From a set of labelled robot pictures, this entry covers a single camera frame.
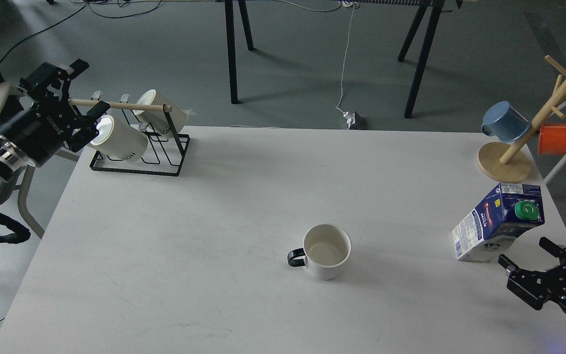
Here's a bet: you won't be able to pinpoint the black table legs left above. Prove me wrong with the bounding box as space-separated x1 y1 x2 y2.
217 0 255 105

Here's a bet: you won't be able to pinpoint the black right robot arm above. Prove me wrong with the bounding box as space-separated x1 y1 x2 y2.
497 237 566 314

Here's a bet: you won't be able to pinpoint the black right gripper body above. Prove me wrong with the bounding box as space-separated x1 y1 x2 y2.
506 269 566 312

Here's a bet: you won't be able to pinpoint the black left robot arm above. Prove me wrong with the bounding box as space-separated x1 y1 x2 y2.
0 59 110 244

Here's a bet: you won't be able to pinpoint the white mug rear on rack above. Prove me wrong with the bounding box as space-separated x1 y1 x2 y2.
133 89 187 140

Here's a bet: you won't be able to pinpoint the black table legs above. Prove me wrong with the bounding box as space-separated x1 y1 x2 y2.
217 0 255 105
397 0 445 119

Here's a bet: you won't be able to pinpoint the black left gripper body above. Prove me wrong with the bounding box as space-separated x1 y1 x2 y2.
0 103 79 167

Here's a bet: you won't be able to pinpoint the black floor cable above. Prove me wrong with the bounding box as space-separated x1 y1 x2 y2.
0 0 166 64

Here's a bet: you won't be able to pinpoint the wooden mug tree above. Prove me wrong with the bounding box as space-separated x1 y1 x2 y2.
478 55 566 183

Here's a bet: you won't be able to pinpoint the orange mug on tree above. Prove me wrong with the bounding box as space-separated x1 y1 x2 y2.
538 123 566 155

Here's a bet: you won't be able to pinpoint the white mug black handle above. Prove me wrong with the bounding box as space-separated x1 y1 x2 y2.
286 223 352 281

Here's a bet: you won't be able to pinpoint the blue mug on tree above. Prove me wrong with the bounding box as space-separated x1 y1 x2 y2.
481 101 531 143

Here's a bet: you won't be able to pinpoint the white power adapter on floor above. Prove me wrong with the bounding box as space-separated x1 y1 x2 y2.
343 111 366 130

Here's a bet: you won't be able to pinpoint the white mug on rack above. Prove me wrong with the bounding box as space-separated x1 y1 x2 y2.
133 89 187 140
88 115 148 163

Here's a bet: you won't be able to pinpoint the blue white milk carton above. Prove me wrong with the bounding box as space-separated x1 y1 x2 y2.
452 183 544 263

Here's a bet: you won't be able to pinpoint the black wire mug rack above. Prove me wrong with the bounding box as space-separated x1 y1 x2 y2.
88 95 191 177

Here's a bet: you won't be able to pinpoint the black table legs right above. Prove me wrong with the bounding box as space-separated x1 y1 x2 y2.
397 0 445 119

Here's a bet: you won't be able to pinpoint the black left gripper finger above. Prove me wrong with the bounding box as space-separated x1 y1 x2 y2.
64 101 110 152
18 59 89 107

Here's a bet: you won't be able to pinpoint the white floor cable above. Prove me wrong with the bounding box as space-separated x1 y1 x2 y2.
283 0 361 115

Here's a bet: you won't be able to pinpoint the white mug front on rack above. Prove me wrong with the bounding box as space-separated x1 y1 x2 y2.
88 115 148 163

